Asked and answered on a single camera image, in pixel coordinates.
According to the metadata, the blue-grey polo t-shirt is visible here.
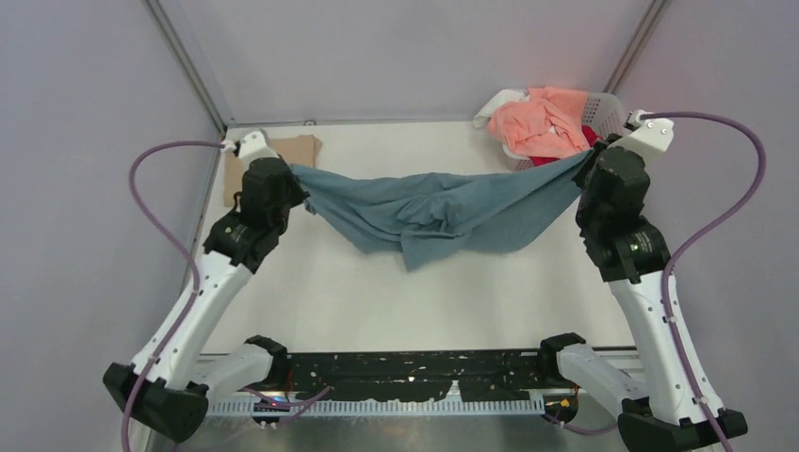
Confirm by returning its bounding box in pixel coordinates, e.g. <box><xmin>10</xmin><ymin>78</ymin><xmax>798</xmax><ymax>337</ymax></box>
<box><xmin>292</xmin><ymin>153</ymin><xmax>587</xmax><ymax>271</ymax></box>

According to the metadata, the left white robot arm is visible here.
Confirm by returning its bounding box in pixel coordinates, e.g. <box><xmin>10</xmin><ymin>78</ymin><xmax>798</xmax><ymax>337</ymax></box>
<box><xmin>103</xmin><ymin>157</ymin><xmax>307</xmax><ymax>444</ymax></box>

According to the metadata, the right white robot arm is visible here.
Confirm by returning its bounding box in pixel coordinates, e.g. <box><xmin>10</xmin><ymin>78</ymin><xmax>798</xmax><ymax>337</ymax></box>
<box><xmin>537</xmin><ymin>143</ymin><xmax>748</xmax><ymax>451</ymax></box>

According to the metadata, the folded tan t-shirt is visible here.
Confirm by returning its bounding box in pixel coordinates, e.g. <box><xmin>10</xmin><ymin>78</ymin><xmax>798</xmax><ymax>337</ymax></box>
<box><xmin>223</xmin><ymin>135</ymin><xmax>323</xmax><ymax>207</ymax></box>

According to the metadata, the red t-shirt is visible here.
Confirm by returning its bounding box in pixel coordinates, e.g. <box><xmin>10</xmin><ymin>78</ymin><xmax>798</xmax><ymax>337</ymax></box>
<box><xmin>530</xmin><ymin>124</ymin><xmax>602</xmax><ymax>166</ymax></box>

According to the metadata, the white plastic laundry basket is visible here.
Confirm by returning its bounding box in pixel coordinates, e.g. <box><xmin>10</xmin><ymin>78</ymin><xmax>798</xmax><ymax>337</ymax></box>
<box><xmin>501</xmin><ymin>92</ymin><xmax>628</xmax><ymax>171</ymax></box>

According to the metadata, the salmon pink t-shirt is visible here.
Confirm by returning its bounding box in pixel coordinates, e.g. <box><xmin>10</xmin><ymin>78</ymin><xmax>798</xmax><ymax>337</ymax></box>
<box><xmin>487</xmin><ymin>87</ymin><xmax>590</xmax><ymax>159</ymax></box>

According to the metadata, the white t-shirt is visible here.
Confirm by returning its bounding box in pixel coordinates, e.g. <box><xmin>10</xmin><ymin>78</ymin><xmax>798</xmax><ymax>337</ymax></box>
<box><xmin>472</xmin><ymin>89</ymin><xmax>530</xmax><ymax>129</ymax></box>

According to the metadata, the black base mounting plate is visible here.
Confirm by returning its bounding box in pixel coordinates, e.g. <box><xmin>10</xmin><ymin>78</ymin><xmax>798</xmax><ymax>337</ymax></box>
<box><xmin>257</xmin><ymin>348</ymin><xmax>573</xmax><ymax>402</ymax></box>

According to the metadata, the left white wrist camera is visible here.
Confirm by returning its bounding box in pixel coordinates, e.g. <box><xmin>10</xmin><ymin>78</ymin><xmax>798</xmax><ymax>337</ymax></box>
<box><xmin>221</xmin><ymin>129</ymin><xmax>279</xmax><ymax>165</ymax></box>

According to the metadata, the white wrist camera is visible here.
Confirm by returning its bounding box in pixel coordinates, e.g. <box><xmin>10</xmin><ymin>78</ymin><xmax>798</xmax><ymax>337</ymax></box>
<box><xmin>611</xmin><ymin>109</ymin><xmax>674</xmax><ymax>165</ymax></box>
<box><xmin>221</xmin><ymin>129</ymin><xmax>279</xmax><ymax>165</ymax></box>

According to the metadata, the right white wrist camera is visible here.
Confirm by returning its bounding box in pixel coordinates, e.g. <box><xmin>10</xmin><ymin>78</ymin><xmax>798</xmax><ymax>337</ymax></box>
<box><xmin>611</xmin><ymin>109</ymin><xmax>674</xmax><ymax>165</ymax></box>

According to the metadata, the aluminium front rail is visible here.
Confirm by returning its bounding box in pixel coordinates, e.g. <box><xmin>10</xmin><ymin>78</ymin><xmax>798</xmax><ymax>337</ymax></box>
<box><xmin>199</xmin><ymin>348</ymin><xmax>644</xmax><ymax>418</ymax></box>

